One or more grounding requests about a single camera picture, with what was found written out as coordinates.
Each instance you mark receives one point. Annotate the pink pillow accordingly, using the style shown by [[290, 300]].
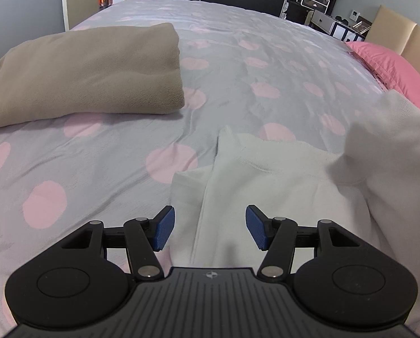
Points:
[[389, 67]]

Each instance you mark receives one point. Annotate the white nightstand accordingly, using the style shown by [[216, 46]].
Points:
[[333, 24]]

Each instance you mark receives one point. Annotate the grey pink-dotted bed cover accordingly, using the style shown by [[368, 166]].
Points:
[[231, 24]]

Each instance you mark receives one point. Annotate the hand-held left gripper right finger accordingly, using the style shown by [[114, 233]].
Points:
[[255, 227]]

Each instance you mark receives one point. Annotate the white wall thermostat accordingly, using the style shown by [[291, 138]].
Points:
[[355, 15]]

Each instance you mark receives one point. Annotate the folded tan garment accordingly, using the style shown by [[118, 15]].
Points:
[[83, 74]]

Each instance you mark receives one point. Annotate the white sweatshirt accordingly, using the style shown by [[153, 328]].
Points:
[[284, 169]]

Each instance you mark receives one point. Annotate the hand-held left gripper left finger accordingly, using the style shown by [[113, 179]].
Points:
[[164, 227]]

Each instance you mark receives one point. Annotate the beige padded headboard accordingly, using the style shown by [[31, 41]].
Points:
[[389, 24]]

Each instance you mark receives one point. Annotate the black cabinet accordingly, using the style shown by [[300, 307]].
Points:
[[298, 12]]

